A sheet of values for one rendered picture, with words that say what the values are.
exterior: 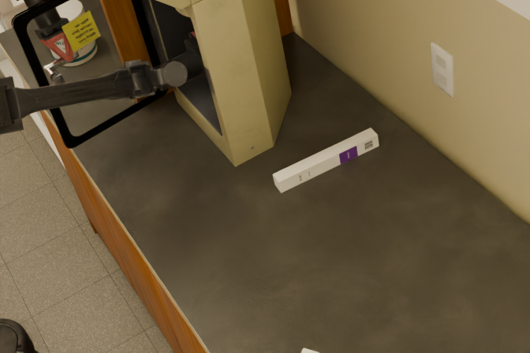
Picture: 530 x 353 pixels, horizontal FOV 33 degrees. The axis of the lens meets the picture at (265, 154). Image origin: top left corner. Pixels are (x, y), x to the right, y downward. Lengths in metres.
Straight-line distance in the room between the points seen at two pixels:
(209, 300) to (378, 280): 0.36
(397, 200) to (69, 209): 1.86
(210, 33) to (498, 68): 0.60
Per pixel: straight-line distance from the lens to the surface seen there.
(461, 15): 1.84
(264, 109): 2.09
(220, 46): 1.94
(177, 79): 1.99
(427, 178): 2.05
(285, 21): 2.50
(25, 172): 3.85
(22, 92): 1.84
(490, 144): 1.97
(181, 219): 2.06
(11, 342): 2.94
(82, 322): 3.20
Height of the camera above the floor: 2.40
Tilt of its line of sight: 43 degrees down
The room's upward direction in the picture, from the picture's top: 13 degrees counter-clockwise
